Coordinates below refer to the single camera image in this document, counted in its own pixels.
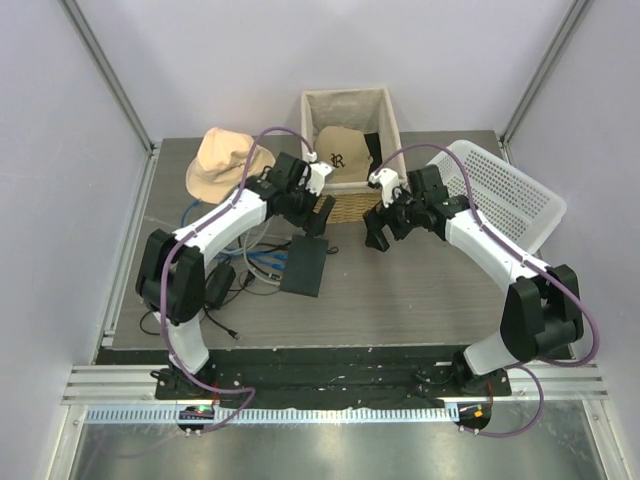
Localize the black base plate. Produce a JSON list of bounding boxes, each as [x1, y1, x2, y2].
[[94, 344, 576, 401]]

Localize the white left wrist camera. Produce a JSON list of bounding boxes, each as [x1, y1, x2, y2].
[[304, 152, 334, 197]]

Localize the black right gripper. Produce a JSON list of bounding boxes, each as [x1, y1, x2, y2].
[[364, 183, 425, 252]]

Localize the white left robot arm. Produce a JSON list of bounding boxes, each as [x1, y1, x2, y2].
[[135, 153, 333, 399]]

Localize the black cloth in basket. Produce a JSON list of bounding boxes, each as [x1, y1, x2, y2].
[[364, 132, 383, 173]]

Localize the grey ethernet cable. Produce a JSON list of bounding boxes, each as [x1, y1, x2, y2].
[[239, 219, 286, 289]]

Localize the beige bucket hat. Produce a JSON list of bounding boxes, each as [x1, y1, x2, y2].
[[185, 127, 254, 204]]

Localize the tan baseball cap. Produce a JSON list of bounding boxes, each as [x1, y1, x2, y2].
[[314, 126, 372, 184]]

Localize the dark grey network switch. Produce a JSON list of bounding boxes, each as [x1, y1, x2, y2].
[[279, 235, 329, 298]]

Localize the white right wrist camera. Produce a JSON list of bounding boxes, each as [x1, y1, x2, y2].
[[368, 168, 401, 208]]

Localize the aluminium frame rail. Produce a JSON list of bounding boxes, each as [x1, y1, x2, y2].
[[62, 363, 609, 424]]

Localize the white perforated plastic basket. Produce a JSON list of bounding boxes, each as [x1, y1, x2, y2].
[[448, 140, 567, 254]]

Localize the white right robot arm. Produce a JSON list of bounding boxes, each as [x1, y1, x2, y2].
[[363, 165, 584, 395]]

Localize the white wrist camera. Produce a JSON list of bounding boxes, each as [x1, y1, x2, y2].
[[304, 152, 334, 197], [368, 168, 401, 208]]

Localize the wicker basket with liner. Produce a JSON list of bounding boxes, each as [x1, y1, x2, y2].
[[300, 88, 401, 224]]

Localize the black power adapter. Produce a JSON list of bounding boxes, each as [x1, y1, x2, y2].
[[204, 263, 236, 310]]

